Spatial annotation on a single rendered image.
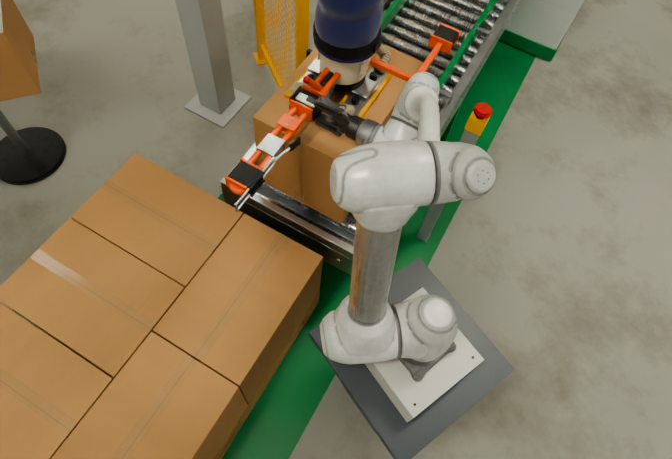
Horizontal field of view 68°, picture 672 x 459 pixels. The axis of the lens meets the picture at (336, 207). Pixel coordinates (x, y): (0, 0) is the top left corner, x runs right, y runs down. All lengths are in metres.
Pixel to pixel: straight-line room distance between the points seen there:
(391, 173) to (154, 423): 1.33
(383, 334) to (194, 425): 0.83
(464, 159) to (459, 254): 1.87
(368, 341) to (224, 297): 0.81
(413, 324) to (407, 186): 0.56
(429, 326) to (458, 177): 0.56
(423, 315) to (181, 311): 1.00
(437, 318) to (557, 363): 1.44
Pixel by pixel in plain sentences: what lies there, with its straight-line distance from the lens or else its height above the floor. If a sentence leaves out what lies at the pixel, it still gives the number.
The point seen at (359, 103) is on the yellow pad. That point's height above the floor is 1.08.
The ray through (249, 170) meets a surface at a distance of 1.47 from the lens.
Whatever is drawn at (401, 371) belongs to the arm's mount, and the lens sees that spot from 1.63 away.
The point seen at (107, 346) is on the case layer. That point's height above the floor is 0.54.
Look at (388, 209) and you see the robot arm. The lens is 0.97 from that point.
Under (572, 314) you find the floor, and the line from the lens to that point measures 2.92.
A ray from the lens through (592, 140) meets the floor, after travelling 3.64.
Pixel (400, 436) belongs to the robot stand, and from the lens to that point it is 1.70.
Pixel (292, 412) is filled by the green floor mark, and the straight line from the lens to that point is 2.44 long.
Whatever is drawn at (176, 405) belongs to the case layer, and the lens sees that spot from 1.94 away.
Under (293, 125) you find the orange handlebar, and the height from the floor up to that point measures 1.20.
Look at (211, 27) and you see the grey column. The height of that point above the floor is 0.64.
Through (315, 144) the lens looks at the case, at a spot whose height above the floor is 1.06.
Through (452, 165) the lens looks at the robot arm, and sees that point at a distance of 0.97.
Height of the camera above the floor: 2.42
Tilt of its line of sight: 59 degrees down
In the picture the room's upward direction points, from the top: 8 degrees clockwise
